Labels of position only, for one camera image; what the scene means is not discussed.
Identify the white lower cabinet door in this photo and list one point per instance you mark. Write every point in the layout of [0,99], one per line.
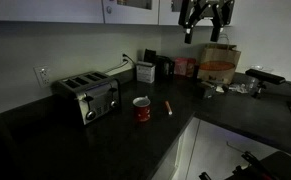
[218,150]

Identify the white cabinet door with knob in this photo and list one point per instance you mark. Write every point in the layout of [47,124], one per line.
[131,15]

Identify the wide white upper cabinet door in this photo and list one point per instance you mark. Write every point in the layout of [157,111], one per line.
[45,10]

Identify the narrow white upper cabinet door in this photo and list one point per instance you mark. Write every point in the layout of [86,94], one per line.
[168,16]

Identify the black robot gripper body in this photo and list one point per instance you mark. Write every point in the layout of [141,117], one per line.
[205,7]

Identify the white cardboard box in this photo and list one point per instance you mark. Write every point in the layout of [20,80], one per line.
[145,72]

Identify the white wall power outlet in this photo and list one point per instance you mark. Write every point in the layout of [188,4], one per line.
[42,76]

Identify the pink cardboard box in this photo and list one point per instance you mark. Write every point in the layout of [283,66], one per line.
[184,67]

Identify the clear plastic cup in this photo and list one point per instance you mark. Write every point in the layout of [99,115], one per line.
[253,82]

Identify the silver four-slot toaster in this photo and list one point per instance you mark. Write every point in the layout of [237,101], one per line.
[90,96]

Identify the black upright device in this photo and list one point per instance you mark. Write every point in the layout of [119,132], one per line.
[150,55]

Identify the orange marker with white cap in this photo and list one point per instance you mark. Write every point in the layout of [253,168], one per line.
[168,108]

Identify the black stereo camera bar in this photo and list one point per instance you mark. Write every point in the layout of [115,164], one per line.
[265,76]

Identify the brown paper bag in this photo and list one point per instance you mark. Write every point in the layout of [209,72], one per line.
[219,65]

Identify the crumpled clear plastic wrapper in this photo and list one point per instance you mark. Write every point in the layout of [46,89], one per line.
[239,88]

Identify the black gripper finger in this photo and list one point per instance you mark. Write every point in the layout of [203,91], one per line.
[188,36]
[215,33]

